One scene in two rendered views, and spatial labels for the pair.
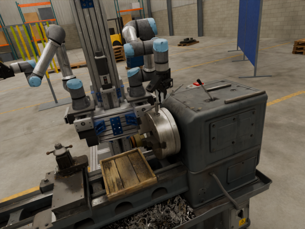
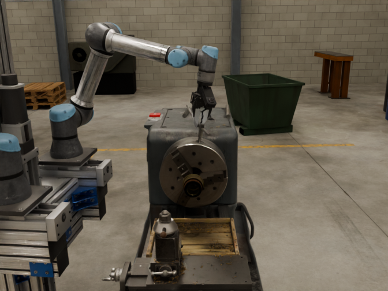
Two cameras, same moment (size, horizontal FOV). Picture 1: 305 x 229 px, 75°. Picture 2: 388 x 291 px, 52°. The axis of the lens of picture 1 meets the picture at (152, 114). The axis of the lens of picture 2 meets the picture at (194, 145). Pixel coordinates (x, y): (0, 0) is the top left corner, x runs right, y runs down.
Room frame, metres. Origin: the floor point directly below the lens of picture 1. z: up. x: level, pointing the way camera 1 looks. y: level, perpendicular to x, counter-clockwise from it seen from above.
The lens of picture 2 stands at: (0.55, 1.63, 1.75)
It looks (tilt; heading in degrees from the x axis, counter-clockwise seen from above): 17 degrees down; 289
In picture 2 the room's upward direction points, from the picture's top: 1 degrees counter-clockwise
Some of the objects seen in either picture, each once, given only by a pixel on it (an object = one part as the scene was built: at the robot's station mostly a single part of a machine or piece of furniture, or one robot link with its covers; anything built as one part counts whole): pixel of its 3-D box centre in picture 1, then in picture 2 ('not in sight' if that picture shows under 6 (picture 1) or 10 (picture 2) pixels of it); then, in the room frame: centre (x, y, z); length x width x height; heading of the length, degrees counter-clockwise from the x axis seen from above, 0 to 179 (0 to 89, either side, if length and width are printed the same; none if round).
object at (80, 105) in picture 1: (80, 101); (7, 183); (1.61, 0.59, 1.21); 0.15 x 0.15 x 0.10
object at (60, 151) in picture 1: (59, 149); (165, 224); (1.01, 0.57, 1.13); 0.08 x 0.08 x 0.03
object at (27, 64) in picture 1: (27, 66); not in sight; (1.58, 0.89, 1.56); 0.11 x 0.08 x 0.09; 123
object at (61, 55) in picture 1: (63, 61); not in sight; (1.72, 0.67, 1.54); 0.15 x 0.12 x 0.55; 33
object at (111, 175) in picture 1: (125, 170); (193, 238); (1.04, 0.23, 0.89); 0.36 x 0.30 x 0.04; 18
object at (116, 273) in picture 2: not in sight; (112, 275); (1.18, 0.63, 0.95); 0.07 x 0.04 x 0.04; 18
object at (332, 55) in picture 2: not in sight; (331, 73); (0.52, -9.06, 0.50); 1.61 x 0.44 x 1.00; 110
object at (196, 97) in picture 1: (209, 118); (191, 150); (1.25, -0.40, 1.06); 0.59 x 0.48 x 0.39; 108
